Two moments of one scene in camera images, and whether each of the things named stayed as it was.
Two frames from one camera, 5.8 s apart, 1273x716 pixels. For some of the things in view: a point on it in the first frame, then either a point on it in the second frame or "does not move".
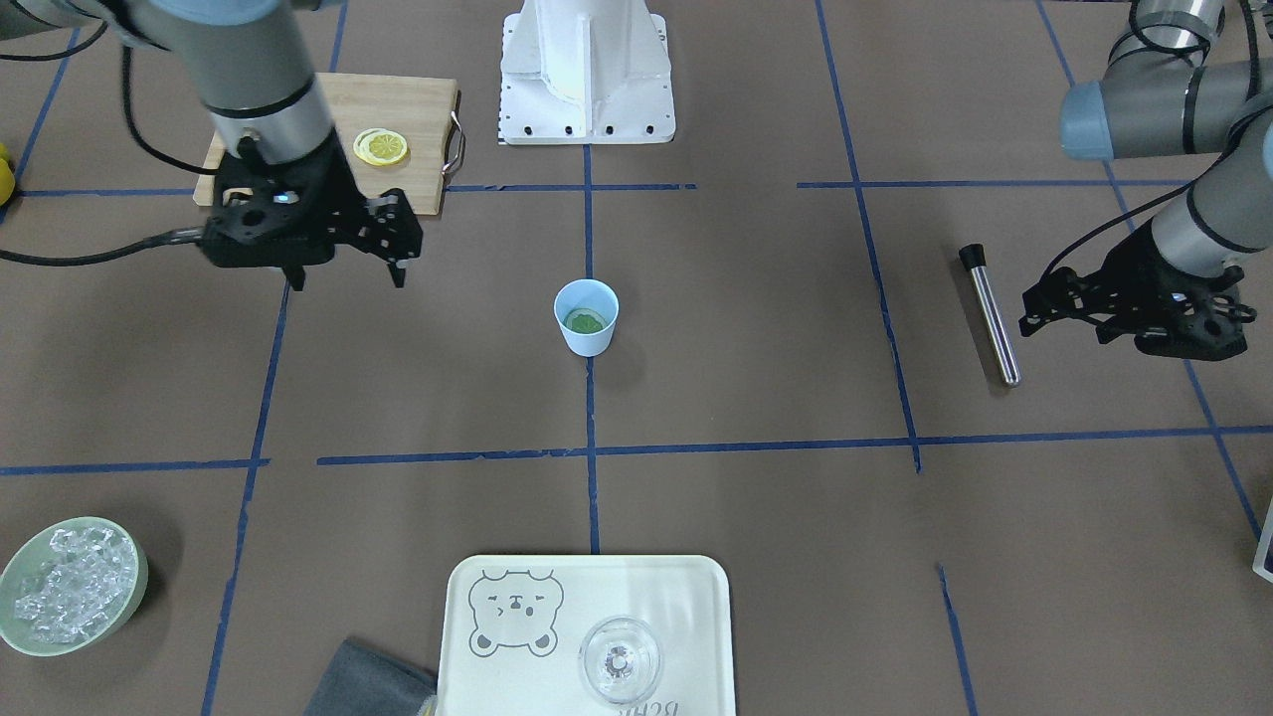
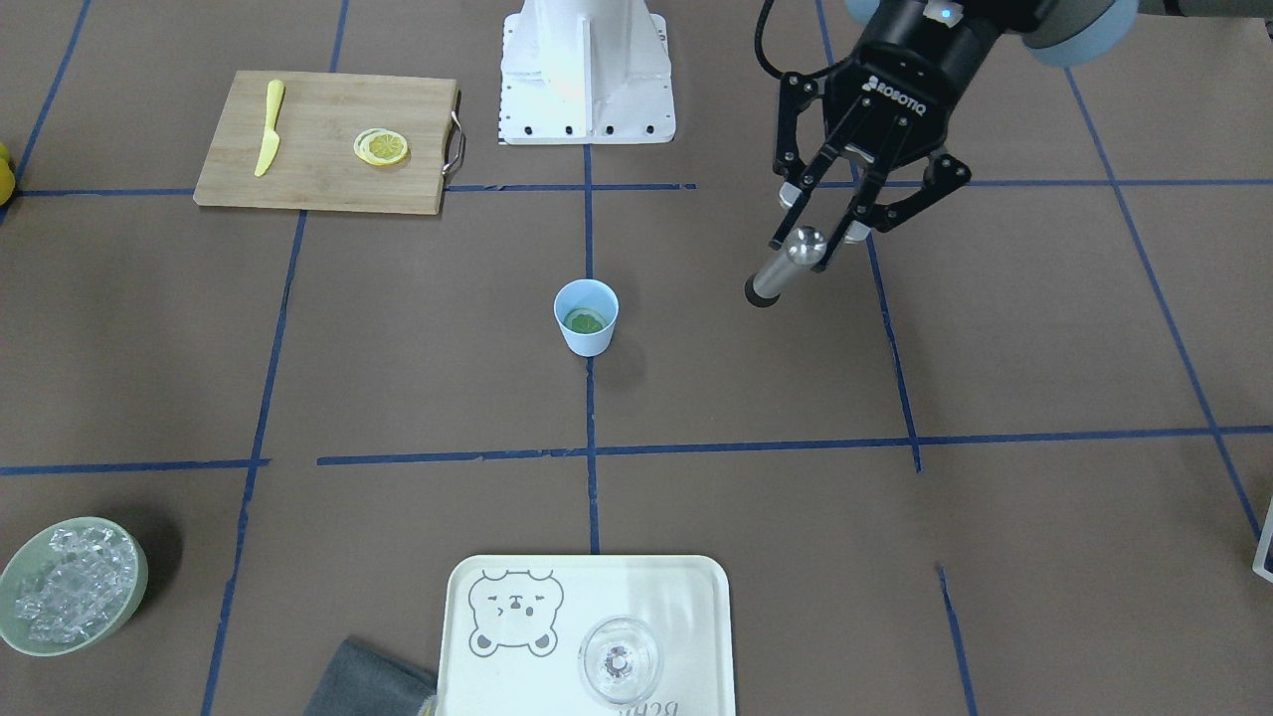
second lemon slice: x=380 y=147 does not move
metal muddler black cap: x=974 y=257 to x=754 y=298
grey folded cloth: x=361 y=682 does not move
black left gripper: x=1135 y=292 to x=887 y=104
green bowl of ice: x=71 y=585 does not move
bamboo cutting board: x=396 y=132 does not move
